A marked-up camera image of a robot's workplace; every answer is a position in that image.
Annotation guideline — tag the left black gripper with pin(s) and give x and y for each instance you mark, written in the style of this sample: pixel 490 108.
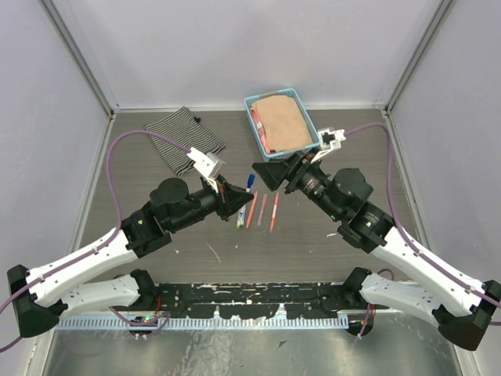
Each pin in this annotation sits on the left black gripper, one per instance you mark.
pixel 236 197

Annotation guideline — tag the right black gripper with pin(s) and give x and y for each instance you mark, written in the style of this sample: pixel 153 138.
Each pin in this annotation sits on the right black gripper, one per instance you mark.
pixel 272 173

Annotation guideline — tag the orange highlighter pen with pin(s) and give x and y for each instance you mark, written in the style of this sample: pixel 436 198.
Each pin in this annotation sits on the orange highlighter pen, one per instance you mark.
pixel 274 211

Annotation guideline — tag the blue pen cap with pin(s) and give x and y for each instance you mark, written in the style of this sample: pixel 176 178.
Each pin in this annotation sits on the blue pen cap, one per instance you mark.
pixel 250 180

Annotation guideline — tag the salmon orange pen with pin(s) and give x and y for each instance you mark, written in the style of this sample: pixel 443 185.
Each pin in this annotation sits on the salmon orange pen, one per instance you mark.
pixel 251 210

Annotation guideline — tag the purple highlighter pen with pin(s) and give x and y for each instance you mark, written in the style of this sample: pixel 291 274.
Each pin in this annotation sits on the purple highlighter pen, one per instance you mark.
pixel 261 213

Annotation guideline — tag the white pen lime end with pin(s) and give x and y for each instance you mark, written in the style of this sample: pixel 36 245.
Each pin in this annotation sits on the white pen lime end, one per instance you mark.
pixel 238 220

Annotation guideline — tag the white marker green end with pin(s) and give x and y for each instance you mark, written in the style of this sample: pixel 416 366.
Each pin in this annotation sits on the white marker green end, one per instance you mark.
pixel 242 216

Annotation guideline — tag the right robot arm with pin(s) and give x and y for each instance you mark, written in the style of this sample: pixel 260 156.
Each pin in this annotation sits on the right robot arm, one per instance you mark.
pixel 459 306

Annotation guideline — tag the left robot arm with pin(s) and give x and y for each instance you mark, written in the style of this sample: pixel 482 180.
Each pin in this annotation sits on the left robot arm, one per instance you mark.
pixel 45 295

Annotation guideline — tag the peach folded towel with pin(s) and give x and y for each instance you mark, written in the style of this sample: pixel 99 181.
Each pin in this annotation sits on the peach folded towel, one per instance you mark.
pixel 280 124

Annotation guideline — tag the light blue plastic basket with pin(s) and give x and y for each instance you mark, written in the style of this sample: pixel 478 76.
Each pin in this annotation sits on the light blue plastic basket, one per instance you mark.
pixel 248 101

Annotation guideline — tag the black white striped cloth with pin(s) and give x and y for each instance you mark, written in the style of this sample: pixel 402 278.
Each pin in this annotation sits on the black white striped cloth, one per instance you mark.
pixel 185 128

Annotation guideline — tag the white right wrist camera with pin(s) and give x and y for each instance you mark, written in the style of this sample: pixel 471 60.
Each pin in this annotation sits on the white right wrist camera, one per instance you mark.
pixel 330 140

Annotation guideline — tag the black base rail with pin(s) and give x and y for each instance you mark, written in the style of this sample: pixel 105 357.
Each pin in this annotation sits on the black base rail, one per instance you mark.
pixel 250 301

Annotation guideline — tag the grey slotted cable duct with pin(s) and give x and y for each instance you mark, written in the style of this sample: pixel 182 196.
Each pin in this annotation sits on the grey slotted cable duct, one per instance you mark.
pixel 279 322

